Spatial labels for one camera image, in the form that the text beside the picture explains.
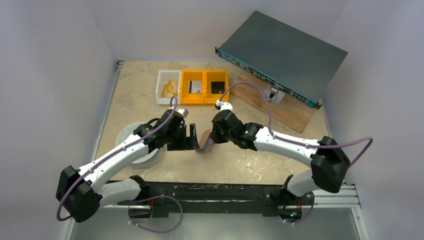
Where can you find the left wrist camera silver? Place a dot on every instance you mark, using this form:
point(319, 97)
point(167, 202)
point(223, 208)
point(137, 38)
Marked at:
point(183, 112)

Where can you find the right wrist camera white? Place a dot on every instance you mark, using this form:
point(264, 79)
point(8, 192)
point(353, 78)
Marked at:
point(223, 105)

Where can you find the middle yellow plastic bin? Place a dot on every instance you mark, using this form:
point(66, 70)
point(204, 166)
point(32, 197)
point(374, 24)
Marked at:
point(186, 98)

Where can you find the yellow plastic bin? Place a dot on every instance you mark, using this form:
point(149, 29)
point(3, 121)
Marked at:
point(213, 75)
point(186, 98)

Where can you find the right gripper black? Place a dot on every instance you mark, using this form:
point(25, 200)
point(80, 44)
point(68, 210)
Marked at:
point(215, 131)

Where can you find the black card in yellow bin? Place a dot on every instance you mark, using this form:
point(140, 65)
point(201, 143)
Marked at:
point(218, 87)

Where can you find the right yellow plastic bin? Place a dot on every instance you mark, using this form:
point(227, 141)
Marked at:
point(213, 75)

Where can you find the metal mounting bracket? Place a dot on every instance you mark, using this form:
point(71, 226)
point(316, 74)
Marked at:
point(274, 96)

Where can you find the blue grey network switch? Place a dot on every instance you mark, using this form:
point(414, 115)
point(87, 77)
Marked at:
point(289, 60)

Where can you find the aluminium frame rail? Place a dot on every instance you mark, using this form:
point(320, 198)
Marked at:
point(347, 197)

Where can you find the white tape roll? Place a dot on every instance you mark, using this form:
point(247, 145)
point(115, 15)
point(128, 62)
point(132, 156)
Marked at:
point(139, 161)

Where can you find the white plastic bin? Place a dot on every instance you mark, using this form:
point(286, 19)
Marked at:
point(163, 77)

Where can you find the brown leather card holder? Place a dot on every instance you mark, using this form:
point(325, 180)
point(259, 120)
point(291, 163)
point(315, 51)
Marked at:
point(205, 142)

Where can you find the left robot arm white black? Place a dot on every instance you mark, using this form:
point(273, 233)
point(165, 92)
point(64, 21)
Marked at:
point(82, 191)

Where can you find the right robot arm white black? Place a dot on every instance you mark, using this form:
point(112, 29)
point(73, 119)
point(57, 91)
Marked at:
point(327, 165)

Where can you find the gold cards in white bin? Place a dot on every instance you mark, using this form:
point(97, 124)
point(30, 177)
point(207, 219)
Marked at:
point(170, 89)

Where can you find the plywood board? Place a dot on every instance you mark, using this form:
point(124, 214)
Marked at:
point(289, 111)

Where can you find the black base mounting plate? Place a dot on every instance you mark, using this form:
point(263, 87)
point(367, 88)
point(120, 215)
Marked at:
point(268, 200)

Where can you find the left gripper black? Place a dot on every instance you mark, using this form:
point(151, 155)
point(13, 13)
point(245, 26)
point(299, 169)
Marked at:
point(186, 141)

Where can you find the silver card in yellow bin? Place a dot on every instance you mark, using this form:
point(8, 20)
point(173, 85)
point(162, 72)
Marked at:
point(195, 87)

